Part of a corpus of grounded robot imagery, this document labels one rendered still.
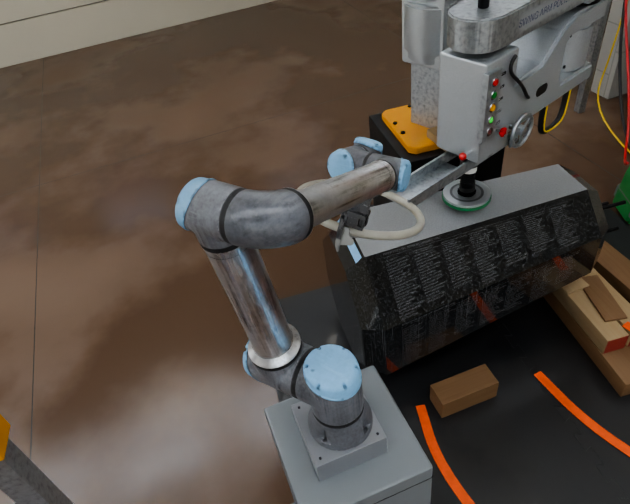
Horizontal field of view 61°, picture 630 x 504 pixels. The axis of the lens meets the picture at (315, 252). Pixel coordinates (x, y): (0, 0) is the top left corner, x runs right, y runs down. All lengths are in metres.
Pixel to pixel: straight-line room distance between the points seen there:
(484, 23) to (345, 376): 1.29
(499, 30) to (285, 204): 1.28
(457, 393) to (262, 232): 1.82
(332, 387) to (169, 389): 1.77
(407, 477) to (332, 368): 0.42
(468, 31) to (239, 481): 2.11
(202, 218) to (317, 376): 0.56
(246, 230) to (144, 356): 2.31
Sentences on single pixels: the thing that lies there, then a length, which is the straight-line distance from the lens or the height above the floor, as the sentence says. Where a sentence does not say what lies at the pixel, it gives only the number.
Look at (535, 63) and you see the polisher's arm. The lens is 2.48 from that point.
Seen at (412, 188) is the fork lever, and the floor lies 1.06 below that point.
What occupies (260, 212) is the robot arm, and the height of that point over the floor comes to 1.76.
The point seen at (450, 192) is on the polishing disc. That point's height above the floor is 0.86.
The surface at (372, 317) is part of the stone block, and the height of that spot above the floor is 0.60.
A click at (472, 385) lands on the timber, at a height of 0.13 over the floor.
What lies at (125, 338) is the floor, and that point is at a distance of 3.41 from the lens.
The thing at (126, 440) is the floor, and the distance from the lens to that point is 2.99.
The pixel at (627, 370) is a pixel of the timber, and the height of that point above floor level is 0.12.
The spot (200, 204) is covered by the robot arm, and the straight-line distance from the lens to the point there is 1.07.
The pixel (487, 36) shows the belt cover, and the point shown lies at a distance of 2.08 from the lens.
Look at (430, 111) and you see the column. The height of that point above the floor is 0.89.
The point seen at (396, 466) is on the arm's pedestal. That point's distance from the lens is 1.68.
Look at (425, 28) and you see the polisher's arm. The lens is 2.89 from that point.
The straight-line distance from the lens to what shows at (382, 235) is 1.77.
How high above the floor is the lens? 2.37
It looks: 42 degrees down
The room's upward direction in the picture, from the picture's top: 9 degrees counter-clockwise
